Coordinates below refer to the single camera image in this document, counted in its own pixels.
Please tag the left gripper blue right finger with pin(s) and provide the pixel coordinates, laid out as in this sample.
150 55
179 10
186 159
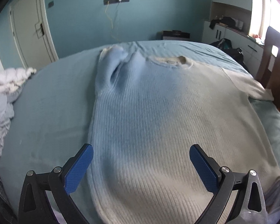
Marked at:
249 204

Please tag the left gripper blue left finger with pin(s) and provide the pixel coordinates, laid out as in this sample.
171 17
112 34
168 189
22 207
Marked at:
34 206

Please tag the blue and cream knit sweater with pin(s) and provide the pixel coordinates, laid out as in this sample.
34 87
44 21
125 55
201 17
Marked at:
148 112

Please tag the black clothing on counter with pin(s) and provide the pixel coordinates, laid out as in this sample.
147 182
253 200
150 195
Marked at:
228 21

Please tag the blue bed sheet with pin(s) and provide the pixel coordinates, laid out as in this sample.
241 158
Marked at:
54 112

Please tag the dark wooden chair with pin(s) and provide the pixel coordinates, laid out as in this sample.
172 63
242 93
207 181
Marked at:
269 70

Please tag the white puffy duvet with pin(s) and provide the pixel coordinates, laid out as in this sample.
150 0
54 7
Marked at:
12 79

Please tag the black bag on floor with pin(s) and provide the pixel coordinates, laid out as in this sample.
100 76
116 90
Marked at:
236 53

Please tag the white panel door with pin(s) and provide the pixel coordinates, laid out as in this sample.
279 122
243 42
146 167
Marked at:
31 33

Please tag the black and white box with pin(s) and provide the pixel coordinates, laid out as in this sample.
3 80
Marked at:
175 35

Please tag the white cabinet with dark handles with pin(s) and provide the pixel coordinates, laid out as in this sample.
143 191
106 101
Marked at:
252 51

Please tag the dark wall light switch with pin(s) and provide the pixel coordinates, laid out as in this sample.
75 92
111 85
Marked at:
50 4

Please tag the black wall outlet strip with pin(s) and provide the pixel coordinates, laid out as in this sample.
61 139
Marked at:
109 2

